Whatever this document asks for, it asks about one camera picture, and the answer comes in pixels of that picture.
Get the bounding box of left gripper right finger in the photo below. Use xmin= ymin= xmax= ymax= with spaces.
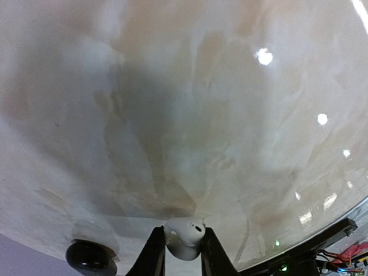
xmin=201 ymin=227 xmax=239 ymax=276

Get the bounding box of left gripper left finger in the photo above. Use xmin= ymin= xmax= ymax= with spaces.
xmin=132 ymin=226 xmax=166 ymax=276

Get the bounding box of white earbud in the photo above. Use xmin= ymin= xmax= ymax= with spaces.
xmin=164 ymin=218 xmax=206 ymax=261

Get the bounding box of black oval charging case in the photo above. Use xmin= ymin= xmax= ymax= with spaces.
xmin=66 ymin=239 xmax=117 ymax=276

